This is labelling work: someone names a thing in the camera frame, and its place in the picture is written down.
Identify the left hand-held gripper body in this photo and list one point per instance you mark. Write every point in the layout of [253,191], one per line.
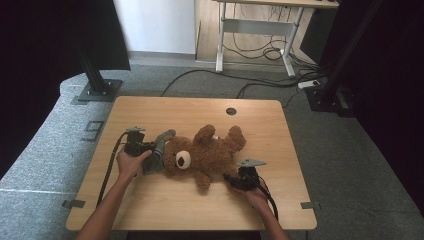
[136,145]

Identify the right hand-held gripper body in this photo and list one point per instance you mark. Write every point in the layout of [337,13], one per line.
[248,176]

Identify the grey cloth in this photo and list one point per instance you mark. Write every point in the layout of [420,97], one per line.
[155,163]

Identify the brown teddy bear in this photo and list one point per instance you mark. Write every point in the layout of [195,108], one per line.
[206,156]

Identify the person's left hand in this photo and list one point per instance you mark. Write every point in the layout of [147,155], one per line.
[130,165]

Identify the person's right hand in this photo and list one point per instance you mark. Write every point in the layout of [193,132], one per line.
[255,198]

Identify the white sewn-in label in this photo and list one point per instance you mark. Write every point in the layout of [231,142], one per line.
[215,136]

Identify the black stand with square base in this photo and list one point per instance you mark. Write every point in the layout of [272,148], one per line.
[100,91]

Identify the white power strip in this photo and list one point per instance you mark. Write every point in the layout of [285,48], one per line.
[308,84]

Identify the light wooden panel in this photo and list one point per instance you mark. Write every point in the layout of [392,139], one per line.
[208,33]

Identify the dark curtain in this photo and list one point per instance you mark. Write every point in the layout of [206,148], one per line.
[393,100]
[33,66]

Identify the black stand with slanted post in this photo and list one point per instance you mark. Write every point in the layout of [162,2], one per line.
[328,100]

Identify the white desk frame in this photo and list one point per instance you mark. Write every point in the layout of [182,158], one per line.
[256,27]

